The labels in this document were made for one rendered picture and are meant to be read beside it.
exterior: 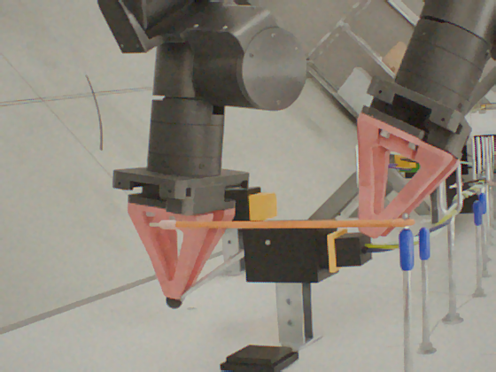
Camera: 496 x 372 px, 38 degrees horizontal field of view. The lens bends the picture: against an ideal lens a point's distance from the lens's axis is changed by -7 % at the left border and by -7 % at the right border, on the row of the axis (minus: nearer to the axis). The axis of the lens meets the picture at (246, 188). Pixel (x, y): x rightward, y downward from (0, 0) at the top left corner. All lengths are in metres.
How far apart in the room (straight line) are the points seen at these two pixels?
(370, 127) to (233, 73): 0.10
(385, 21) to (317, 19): 0.74
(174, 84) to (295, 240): 0.14
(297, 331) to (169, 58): 0.22
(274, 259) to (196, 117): 0.12
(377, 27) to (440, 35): 7.56
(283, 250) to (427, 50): 0.17
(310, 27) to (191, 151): 7.66
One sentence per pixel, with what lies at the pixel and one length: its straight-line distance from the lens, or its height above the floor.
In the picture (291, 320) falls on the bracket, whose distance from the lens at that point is 0.55.
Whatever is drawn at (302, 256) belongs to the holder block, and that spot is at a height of 1.12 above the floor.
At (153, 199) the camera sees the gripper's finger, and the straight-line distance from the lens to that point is 0.57.
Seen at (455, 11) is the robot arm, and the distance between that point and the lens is 0.52.
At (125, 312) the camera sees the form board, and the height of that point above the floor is 0.92.
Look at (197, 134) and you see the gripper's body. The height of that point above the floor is 1.12.
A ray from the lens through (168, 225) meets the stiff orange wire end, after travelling 0.46.
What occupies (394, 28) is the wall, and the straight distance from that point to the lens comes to 8.05.
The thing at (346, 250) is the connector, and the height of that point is 1.15.
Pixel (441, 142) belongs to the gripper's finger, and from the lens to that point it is 0.50.
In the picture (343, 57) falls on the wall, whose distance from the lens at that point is 8.12.
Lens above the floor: 1.30
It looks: 19 degrees down
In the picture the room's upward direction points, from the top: 44 degrees clockwise
